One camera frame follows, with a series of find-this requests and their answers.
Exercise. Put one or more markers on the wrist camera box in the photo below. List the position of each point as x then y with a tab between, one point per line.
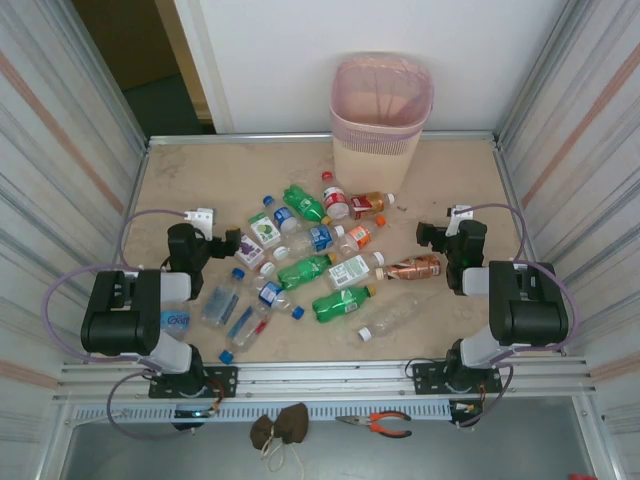
202	217
456	220

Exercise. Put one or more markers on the small brown cloth pouch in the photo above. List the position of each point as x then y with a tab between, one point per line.
261	434

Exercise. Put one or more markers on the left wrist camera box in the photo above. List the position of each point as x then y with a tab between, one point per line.
202	217

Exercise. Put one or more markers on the clear bottle blue lettered label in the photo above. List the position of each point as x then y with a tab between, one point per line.
176	321

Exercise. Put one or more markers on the orange label bottle orange cap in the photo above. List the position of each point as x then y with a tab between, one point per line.
359	236

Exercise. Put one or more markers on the striped enclosure side panel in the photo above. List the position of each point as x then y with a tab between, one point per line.
50	175
615	225

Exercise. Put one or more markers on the pink waste basket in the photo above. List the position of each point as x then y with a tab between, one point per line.
370	165

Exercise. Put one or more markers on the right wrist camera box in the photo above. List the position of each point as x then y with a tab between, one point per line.
456	220

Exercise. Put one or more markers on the beige door jamb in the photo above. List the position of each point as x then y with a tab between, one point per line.
184	60

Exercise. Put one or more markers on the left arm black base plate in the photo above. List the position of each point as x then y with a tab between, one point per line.
225	380

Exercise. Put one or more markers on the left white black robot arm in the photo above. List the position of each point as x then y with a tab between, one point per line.
120	320

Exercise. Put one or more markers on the pink translucent bin liner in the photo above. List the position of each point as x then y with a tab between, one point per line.
350	90

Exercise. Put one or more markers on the copper brown drink bottle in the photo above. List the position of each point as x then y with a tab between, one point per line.
415	267

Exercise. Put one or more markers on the white door frame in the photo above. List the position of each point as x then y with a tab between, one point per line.
202	60

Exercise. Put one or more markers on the green bottle with yellow cap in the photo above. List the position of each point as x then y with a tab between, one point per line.
340	302
302	202
300	274

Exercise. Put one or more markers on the amber juice bottle red label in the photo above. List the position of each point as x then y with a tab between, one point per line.
365	204

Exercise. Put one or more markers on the red blue label clear bottle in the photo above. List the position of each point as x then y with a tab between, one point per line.
245	330

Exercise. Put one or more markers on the wide aluminium mounting rail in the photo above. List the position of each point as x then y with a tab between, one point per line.
325	380

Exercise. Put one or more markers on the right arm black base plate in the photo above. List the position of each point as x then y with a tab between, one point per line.
425	377

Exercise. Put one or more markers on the large clear bottle white cap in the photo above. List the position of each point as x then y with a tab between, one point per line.
390	315

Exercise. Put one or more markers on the large brown cloth pouch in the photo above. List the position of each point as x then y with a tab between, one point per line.
294	422

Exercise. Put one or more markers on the green white label clear bottle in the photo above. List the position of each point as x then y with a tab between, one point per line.
350	270

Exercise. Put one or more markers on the grey metal lower shelf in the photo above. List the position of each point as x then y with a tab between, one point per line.
450	455

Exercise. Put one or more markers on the blue label bottle white cap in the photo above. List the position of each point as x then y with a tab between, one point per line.
320	238

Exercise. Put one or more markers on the purple label square juice bottle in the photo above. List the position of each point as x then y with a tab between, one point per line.
248	248

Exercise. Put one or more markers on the bluish clear bottle blue cap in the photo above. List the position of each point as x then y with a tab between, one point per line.
220	302

